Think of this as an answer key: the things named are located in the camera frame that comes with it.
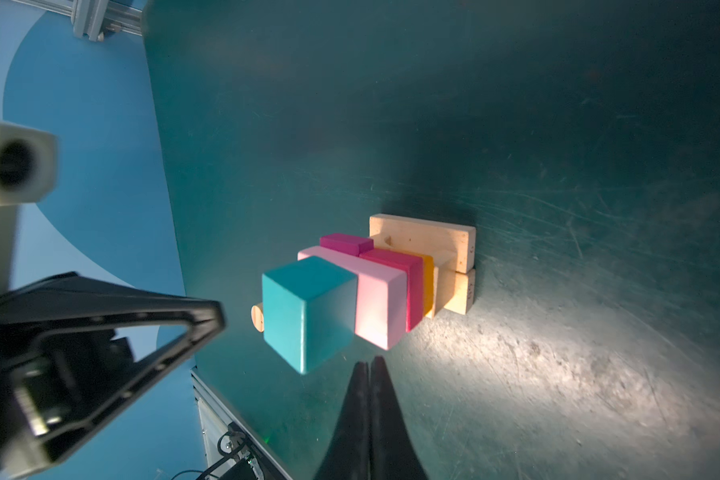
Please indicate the orange rectangular block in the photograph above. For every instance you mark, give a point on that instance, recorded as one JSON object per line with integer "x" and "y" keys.
{"x": 428, "y": 282}

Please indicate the pink rectangular block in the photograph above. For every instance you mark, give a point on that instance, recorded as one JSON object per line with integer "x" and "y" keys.
{"x": 380, "y": 306}

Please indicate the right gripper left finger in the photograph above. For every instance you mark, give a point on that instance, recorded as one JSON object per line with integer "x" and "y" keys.
{"x": 348, "y": 454}

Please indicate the natural wood block long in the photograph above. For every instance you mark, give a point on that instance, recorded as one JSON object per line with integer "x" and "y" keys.
{"x": 426, "y": 236}

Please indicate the magenta cube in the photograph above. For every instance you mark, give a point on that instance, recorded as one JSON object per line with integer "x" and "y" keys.
{"x": 412, "y": 266}
{"x": 347, "y": 244}

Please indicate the natural wood block diagonal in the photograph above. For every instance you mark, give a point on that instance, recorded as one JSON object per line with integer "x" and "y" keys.
{"x": 445, "y": 263}

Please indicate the small wood cylinder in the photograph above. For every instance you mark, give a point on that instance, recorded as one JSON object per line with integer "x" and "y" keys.
{"x": 257, "y": 317}

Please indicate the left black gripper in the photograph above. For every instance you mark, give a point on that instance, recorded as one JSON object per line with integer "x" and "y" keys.
{"x": 76, "y": 352}

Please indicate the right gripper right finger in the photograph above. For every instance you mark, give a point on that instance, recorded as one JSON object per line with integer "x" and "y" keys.
{"x": 392, "y": 455}

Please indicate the left aluminium frame post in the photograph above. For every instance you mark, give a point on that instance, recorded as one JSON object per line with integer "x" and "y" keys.
{"x": 94, "y": 19}

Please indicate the aluminium front rail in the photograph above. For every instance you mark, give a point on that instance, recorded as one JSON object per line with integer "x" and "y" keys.
{"x": 232, "y": 450}

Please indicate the teal cube block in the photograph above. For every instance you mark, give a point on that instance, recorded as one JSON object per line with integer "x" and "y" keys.
{"x": 309, "y": 309}

